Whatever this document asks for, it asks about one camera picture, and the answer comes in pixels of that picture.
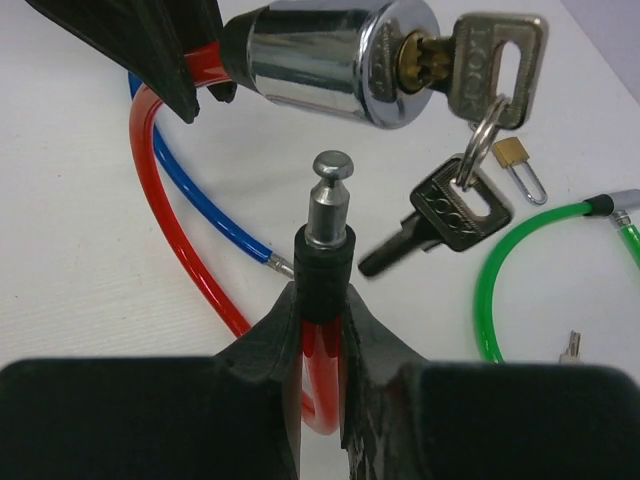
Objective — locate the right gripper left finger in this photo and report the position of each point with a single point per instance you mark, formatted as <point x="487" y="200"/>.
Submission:
<point x="233" y="415"/>

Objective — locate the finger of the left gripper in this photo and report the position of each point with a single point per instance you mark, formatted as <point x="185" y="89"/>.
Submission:
<point x="146" y="37"/>
<point x="223" y="92"/>

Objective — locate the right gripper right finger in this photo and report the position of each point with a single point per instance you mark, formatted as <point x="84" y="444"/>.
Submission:
<point x="406" y="417"/>

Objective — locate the red cable lock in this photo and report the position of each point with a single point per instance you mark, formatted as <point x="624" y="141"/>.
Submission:
<point x="334" y="57"/>

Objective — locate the green lock keys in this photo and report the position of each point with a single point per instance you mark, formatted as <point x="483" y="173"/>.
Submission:
<point x="571" y="355"/>

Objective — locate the red lock keys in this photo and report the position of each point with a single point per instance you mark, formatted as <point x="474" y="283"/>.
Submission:
<point x="488" y="69"/>

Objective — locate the brass padlock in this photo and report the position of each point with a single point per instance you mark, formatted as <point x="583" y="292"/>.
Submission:
<point x="512" y="156"/>

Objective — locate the green cable lock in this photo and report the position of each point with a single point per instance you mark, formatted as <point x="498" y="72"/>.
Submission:
<point x="615" y="206"/>

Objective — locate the blue cable lock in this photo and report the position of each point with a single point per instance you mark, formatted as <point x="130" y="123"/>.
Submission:
<point x="234" y="233"/>

